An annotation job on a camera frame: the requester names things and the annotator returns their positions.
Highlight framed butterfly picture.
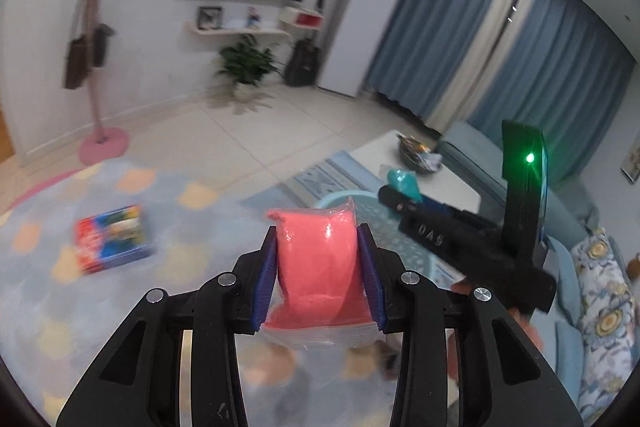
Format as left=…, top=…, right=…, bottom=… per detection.
left=196, top=6, right=224, bottom=31

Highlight white wall shelf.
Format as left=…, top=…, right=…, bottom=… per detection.
left=184, top=20, right=291, bottom=39

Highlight dark fruit bowl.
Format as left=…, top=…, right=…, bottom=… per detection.
left=397, top=133, right=442, bottom=174

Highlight tiger playing card box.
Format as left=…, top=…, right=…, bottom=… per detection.
left=74, top=205, right=152, bottom=273

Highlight green potted plant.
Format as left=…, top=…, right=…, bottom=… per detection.
left=217, top=35, right=279, bottom=103

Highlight pink plastic bag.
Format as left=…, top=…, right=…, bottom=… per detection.
left=262, top=197, right=378, bottom=350

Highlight white refrigerator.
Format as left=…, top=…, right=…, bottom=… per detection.
left=317, top=0, right=398, bottom=98

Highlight light blue sofa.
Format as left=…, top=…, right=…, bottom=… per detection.
left=436, top=122, right=587, bottom=401

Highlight round scalloped pastel rug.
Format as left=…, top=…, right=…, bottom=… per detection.
left=1, top=160, right=395, bottom=426

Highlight black hanging bag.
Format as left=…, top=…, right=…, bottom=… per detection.
left=88, top=0, right=115, bottom=68

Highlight pink coat stand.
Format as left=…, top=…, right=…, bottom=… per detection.
left=78, top=0, right=129, bottom=166

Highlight floral cushion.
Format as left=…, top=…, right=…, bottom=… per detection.
left=570, top=229, right=637, bottom=426

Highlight white coffee table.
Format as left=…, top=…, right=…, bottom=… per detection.
left=350, top=130, right=480, bottom=213

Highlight blue curtains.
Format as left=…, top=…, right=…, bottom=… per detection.
left=366, top=0, right=636, bottom=183

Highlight brown hanging handbag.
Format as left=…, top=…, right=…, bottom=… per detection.
left=63, top=0, right=93, bottom=90

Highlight teal plastic bag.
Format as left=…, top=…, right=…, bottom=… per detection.
left=380, top=165, right=422, bottom=202

